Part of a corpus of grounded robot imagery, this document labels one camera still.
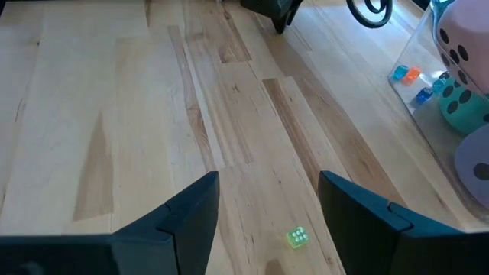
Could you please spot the cyan plush die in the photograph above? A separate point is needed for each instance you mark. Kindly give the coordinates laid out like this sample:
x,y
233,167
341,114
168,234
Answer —
x,y
470,114

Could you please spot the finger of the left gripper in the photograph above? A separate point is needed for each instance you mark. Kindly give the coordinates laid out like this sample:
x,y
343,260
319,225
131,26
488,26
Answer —
x,y
295,7
273,7

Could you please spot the orange small die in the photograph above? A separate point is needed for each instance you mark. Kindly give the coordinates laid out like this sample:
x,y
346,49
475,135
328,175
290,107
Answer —
x,y
412,75

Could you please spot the pink plush die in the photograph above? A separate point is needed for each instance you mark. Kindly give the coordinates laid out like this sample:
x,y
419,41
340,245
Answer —
x,y
473,30

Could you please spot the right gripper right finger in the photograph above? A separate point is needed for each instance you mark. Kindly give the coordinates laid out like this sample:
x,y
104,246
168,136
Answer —
x,y
382,248

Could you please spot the green small die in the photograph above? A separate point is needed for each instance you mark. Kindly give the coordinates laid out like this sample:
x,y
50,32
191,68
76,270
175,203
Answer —
x,y
297,237

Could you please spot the lavender plush die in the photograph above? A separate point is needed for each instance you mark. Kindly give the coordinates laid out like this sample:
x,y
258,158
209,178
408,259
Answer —
x,y
471,149

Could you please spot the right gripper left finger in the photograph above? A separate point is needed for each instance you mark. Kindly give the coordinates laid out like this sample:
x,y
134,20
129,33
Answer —
x,y
114,256

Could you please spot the clear plastic bin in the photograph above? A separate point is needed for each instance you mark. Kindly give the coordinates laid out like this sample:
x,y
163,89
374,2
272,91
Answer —
x,y
420,126

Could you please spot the teal small die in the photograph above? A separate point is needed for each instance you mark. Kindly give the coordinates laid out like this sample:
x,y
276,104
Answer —
x,y
439,86

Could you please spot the light blue small die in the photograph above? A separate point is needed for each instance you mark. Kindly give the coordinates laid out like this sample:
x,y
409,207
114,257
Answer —
x,y
400,72

